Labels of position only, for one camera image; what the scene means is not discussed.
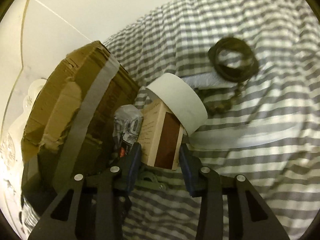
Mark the white tape roll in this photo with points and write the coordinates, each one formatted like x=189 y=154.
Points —
x=181 y=99

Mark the white padded headboard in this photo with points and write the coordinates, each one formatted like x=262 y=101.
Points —
x=12 y=164

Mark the grey checked bed sheet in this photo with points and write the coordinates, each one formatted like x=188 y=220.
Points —
x=271 y=133

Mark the beige brown small box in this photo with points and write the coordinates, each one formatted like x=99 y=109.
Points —
x=160 y=136

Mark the white ointment tube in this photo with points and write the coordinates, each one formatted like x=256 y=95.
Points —
x=210 y=80

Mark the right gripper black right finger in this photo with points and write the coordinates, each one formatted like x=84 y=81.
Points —
x=249 y=217

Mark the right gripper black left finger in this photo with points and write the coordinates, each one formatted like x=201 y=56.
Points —
x=92 y=207

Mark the silver foil packet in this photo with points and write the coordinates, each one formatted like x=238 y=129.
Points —
x=127 y=125

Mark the brown cardboard box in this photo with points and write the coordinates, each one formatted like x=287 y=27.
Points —
x=70 y=127

